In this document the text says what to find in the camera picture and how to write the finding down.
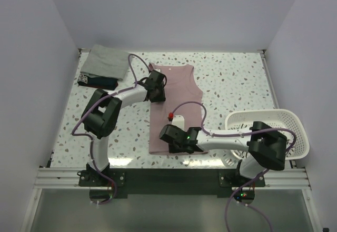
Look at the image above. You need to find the pink tank top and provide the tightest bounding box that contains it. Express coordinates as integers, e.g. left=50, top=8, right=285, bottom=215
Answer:
left=148, top=64, right=203, bottom=155

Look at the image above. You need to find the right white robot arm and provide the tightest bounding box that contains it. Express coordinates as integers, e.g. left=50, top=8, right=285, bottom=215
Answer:
left=159, top=121, right=287, bottom=186

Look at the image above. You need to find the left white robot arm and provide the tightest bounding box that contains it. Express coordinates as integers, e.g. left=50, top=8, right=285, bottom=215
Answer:
left=80, top=70, right=167, bottom=186

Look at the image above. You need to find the folded dark tank top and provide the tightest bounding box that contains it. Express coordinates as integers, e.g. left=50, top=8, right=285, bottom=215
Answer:
left=77, top=73, right=118, bottom=90

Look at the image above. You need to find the folded grey tank top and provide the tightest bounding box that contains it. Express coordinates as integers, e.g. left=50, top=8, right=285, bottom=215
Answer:
left=81, top=44, right=129, bottom=80

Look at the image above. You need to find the striped black white tank top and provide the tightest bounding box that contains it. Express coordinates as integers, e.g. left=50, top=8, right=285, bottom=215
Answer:
left=227, top=122, right=294, bottom=159

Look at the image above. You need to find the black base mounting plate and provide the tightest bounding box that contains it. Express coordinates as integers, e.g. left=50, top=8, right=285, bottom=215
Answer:
left=77, top=167, right=249, bottom=200

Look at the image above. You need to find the white perforated laundry basket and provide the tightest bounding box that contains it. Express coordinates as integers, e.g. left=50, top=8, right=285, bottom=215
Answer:
left=225, top=109, right=310, bottom=160

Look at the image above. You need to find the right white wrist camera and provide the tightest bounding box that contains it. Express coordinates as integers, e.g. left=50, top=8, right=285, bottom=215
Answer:
left=168, top=113, right=185, bottom=130

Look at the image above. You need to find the aluminium frame rail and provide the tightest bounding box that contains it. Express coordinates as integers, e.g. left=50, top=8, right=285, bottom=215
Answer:
left=34, top=168, right=311, bottom=190

